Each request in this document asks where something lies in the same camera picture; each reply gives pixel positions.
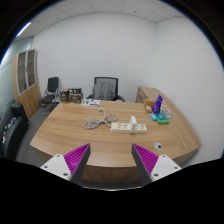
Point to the wooden desk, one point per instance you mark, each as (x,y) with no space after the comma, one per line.
(111,160)

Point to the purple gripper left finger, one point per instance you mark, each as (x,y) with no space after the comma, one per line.
(69,166)

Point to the wooden side cabinet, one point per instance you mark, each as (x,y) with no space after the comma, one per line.
(147,93)

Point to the white charger plug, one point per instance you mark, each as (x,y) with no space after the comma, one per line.
(133,123)

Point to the blue box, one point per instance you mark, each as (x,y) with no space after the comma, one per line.
(160,116)

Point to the black leather chair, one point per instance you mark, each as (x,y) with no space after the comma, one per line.
(13,126)

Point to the desk cable grommet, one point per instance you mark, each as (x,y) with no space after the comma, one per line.
(157,145)

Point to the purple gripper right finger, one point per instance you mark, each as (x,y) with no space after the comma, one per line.
(151,166)

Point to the green box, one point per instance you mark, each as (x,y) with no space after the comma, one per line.
(166,121)

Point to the grey mesh office chair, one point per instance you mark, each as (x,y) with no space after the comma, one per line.
(105,88)

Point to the black visitor chair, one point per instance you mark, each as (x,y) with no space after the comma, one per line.
(50,94)

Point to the beige power strip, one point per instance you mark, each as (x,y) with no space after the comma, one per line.
(126,128)

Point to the wooden glass-door cabinet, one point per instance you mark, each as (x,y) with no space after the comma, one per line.
(25,81)

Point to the orange box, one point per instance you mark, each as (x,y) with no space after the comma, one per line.
(149,103)

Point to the ceiling light strip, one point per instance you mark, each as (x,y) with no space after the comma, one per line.
(23,29)

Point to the dark cardboard box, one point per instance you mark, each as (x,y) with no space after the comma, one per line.
(75,95)

